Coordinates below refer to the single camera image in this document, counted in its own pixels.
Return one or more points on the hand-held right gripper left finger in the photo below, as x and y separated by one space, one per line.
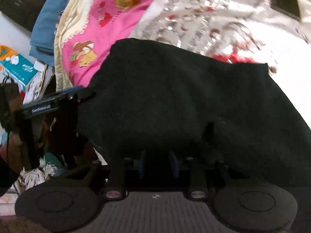
142 165

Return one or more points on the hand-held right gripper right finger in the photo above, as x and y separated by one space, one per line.
174 165

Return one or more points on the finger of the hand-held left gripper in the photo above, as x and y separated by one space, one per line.
71 89
82 95

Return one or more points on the black pants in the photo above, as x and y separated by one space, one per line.
170 89

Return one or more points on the teal tissue pack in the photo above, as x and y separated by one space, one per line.
19 68

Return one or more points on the teal cloth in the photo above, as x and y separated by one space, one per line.
52 161

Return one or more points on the blue cloth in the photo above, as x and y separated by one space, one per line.
48 24

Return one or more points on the white rag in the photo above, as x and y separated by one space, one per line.
31 177

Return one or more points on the pink cartoon blanket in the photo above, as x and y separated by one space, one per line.
109 29

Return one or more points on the silver floral bedspread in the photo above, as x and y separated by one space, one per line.
206 17

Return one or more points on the black phone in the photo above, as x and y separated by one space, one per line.
285 2

